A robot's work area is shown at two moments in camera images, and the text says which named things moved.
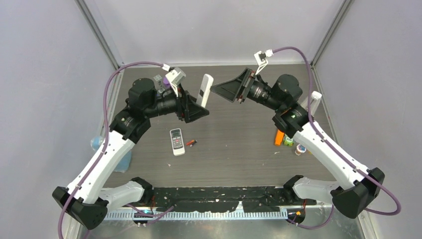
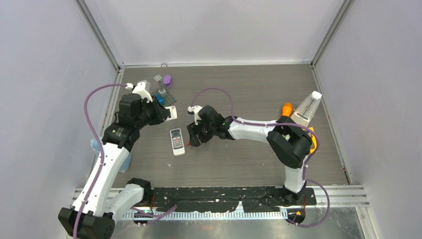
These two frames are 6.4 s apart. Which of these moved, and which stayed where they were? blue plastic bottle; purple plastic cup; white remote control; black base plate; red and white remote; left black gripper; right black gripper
Moved: right black gripper; left black gripper; red and white remote
Stayed: blue plastic bottle; black base plate; white remote control; purple plastic cup
